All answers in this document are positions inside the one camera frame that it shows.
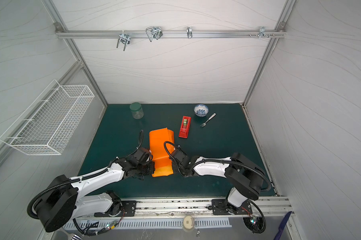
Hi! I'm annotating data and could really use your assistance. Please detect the round white puck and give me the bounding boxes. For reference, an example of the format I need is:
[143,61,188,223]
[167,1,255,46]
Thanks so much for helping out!
[182,215,195,232]

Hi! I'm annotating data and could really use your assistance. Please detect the metal clamp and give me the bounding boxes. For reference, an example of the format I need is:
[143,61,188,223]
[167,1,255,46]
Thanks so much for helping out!
[146,27,163,42]
[116,33,131,51]

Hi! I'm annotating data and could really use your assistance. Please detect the right metal bracket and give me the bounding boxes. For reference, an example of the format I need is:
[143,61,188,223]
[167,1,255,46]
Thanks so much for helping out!
[248,27,275,39]

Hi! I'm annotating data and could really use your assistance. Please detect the white wire basket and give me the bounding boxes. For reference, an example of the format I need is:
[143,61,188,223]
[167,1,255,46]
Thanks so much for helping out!
[0,80,95,156]

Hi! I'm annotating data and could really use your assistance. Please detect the left metal clamp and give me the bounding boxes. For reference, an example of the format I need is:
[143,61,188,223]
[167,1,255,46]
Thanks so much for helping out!
[116,33,131,51]

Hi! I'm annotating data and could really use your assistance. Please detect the middle metal clamp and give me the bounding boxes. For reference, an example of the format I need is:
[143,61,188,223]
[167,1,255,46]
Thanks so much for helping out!
[146,27,163,42]

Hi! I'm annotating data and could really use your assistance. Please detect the blue white ceramic bowl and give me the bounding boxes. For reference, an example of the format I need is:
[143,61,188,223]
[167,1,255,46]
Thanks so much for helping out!
[193,104,209,117]

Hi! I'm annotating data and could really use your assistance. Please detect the blue handled tool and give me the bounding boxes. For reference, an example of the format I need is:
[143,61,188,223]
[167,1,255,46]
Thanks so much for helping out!
[273,211,292,240]

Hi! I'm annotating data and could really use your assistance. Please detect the green table mat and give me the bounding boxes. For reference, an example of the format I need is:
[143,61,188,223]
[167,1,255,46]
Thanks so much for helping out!
[79,104,263,198]

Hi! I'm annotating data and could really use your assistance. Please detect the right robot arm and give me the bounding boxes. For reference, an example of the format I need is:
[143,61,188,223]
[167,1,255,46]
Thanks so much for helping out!
[168,148,272,215]

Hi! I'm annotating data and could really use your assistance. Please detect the small metal hook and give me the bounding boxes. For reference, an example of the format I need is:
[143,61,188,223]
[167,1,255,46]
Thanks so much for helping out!
[186,27,192,39]

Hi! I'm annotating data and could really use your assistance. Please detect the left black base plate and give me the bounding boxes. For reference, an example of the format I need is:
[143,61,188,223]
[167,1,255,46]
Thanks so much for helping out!
[94,201,137,218]

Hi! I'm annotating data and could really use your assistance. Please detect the orange wrapping paper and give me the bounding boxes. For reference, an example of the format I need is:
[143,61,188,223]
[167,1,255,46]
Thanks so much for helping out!
[149,128,175,178]

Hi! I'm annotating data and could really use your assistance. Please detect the base cable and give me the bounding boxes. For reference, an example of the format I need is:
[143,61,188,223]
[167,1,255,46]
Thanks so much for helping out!
[242,199,267,234]
[72,209,126,237]

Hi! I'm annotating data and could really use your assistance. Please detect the right base cable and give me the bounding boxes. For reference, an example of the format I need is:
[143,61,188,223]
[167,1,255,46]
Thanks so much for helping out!
[242,199,267,234]

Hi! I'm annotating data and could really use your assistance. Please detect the silver fork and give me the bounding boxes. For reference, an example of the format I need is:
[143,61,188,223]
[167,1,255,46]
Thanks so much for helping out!
[200,113,216,128]

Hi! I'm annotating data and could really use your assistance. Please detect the green lid glass jar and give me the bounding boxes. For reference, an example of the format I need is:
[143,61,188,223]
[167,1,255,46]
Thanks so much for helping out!
[129,102,144,120]

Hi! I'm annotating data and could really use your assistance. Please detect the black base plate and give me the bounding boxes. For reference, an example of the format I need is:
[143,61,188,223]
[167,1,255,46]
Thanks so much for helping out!
[94,201,137,218]
[207,199,252,216]

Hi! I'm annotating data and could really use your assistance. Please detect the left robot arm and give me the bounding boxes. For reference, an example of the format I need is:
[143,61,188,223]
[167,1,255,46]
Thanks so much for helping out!
[27,148,154,233]

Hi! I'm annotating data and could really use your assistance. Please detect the red tape dispenser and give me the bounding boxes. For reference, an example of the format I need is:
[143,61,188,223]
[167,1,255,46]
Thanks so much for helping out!
[179,116,191,139]

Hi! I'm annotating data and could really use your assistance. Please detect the aluminium cross rail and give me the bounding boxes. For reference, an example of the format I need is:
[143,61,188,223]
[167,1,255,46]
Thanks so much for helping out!
[56,29,286,39]

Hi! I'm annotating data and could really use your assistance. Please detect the left base cable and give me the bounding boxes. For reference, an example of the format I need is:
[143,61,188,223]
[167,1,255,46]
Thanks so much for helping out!
[72,209,126,237]

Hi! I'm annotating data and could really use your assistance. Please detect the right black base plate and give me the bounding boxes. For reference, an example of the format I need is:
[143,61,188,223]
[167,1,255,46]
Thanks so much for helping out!
[207,199,252,216]

